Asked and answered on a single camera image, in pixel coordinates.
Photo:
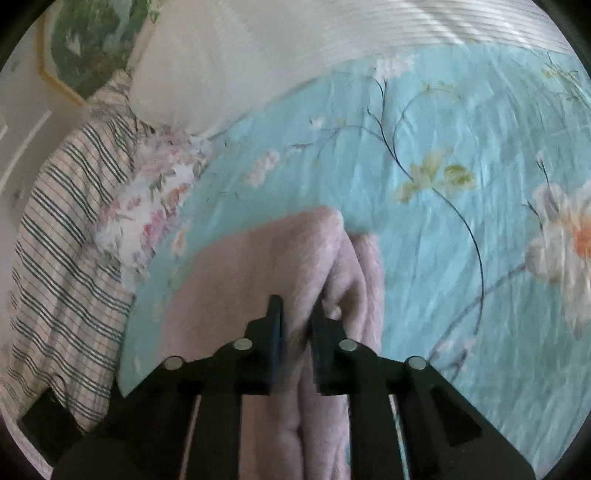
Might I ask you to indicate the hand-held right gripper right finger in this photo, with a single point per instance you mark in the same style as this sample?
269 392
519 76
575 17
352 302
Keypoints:
318 355

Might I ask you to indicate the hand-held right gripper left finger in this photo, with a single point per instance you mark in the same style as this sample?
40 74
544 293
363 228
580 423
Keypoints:
277 334

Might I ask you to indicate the pink knit sweater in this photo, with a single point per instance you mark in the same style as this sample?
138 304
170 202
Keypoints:
258 258

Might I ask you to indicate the teal floral bed sheet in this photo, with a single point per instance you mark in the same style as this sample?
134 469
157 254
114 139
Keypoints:
415 258

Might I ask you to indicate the white floral cloth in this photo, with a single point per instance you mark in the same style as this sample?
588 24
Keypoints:
152 203

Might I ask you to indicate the plaid checked blanket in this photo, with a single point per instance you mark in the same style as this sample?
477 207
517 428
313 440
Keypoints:
60 277

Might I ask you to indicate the white striped quilt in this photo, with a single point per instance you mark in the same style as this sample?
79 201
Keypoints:
258 60

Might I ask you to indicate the gold framed picture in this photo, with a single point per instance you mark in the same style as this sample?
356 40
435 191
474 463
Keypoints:
87 50

